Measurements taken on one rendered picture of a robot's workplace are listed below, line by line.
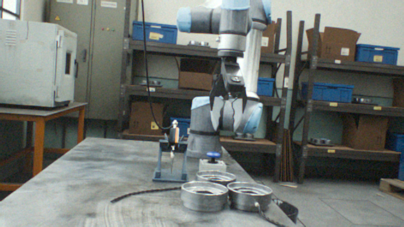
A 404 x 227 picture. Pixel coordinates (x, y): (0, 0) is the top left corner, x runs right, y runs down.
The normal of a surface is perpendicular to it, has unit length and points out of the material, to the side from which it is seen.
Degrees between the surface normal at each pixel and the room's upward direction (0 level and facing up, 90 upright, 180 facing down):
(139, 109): 99
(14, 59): 90
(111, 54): 90
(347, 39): 94
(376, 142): 91
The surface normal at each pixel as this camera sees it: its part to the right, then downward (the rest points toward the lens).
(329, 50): 0.17, 0.12
